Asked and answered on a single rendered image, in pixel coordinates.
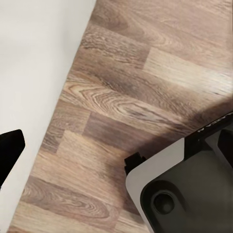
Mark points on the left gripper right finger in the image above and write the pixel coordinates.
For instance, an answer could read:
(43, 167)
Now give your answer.
(225, 144)

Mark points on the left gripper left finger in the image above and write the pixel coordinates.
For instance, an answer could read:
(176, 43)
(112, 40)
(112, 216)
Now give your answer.
(12, 145)

